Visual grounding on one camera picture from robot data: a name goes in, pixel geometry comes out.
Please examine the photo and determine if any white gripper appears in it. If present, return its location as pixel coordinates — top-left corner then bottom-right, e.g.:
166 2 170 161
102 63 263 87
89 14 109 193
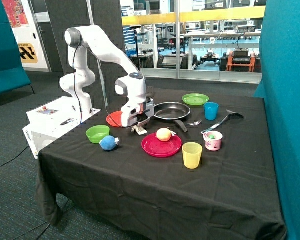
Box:
121 98 155 133

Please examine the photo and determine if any black frying pan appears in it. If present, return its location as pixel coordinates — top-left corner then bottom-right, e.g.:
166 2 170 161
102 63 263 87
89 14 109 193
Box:
153 102 191 133

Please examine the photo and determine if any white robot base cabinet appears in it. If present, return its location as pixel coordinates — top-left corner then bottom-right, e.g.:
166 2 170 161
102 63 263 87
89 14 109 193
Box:
22 96 100 159

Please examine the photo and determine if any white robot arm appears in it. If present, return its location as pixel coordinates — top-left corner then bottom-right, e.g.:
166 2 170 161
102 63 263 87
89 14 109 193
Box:
60 25 155 128

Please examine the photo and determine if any magenta plate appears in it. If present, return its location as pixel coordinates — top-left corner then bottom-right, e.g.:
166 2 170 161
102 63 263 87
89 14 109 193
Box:
141 133 183 158

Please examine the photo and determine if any red plate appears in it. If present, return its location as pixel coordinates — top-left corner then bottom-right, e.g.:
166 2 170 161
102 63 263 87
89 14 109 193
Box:
106 110 122 128

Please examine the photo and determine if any blue plush ball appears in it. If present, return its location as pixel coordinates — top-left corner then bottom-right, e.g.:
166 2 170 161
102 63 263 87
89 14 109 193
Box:
99 135 120 151

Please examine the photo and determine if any black slotted spatula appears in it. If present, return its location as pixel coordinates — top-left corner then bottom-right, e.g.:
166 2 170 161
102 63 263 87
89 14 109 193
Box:
145 86 155 98

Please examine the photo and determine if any green bowl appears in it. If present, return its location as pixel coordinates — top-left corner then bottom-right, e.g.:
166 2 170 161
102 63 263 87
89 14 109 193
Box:
85 125 110 144

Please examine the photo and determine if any metal fork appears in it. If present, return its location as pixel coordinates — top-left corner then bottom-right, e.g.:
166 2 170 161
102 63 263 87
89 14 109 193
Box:
185 119 202 126

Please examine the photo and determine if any yellow plastic cup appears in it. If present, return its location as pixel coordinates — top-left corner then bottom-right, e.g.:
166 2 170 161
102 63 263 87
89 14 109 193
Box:
182 142 203 170

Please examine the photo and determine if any green plate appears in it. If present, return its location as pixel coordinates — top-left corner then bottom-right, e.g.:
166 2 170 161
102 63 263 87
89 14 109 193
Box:
181 93 210 106

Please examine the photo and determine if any blue plastic cup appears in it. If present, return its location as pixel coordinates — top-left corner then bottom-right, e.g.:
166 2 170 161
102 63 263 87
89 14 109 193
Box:
204 102 219 121

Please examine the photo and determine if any pink printed mug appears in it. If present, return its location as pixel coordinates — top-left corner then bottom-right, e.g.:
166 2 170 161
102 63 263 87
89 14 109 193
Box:
203 131 223 152

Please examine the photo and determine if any black tablecloth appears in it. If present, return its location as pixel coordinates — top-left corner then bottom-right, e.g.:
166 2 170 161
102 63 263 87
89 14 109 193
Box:
35 93 288 240

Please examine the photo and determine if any white lab desk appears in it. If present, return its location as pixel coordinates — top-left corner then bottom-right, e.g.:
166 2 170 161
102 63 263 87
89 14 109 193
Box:
184 30 261 71

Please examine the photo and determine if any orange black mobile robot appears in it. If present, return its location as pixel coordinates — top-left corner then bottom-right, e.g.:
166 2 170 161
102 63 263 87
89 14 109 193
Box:
219 48 262 73

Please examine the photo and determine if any yellow black sign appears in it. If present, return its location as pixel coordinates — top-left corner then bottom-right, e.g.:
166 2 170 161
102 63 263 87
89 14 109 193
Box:
18 43 38 64

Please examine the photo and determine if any teal sofa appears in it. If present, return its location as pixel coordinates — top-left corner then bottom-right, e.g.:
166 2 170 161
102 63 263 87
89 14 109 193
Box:
0 1 32 95

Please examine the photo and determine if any teal partition panel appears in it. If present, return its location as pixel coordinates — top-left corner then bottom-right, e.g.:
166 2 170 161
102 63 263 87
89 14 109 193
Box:
254 0 300 240

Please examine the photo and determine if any red poster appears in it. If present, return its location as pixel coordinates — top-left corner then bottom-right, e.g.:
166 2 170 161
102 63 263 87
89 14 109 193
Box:
2 0 30 28

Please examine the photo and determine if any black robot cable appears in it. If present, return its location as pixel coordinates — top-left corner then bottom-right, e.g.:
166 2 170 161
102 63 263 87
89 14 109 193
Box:
60 42 123 126

